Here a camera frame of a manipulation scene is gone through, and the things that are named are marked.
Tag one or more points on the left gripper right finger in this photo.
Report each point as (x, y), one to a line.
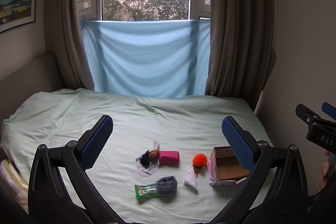
(275, 191)

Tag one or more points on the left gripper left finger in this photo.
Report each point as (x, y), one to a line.
(60, 191)

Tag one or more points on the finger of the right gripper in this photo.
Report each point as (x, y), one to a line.
(305, 114)
(329, 110)

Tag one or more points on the orange fluffy pompom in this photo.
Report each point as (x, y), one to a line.
(199, 163)

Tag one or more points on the white textured cloth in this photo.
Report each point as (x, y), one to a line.
(190, 178)

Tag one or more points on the green wet wipes pack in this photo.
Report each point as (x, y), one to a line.
(143, 191)

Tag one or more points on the pink leather pouch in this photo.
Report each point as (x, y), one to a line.
(168, 157)

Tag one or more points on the grey fluffy sock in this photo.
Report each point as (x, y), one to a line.
(166, 186)

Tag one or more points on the brown fur toy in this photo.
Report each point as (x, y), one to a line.
(154, 152)

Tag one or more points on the person's right hand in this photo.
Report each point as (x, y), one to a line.
(322, 181)

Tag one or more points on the open cardboard box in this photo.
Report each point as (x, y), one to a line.
(224, 169)

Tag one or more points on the striped pillow at bedside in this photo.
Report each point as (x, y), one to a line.
(14, 183)

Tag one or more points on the right brown curtain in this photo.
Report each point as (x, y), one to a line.
(241, 48)

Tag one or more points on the brown curtain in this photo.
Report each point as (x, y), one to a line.
(241, 48)
(63, 39)

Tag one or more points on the light green bed sheet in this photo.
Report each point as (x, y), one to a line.
(188, 125)

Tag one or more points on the beige bed headboard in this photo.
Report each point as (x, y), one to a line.
(41, 75)

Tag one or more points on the light blue hanging cloth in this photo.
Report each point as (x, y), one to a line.
(159, 59)

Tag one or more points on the left brown curtain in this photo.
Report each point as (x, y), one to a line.
(63, 39)

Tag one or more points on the framed wall picture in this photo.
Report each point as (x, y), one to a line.
(15, 13)

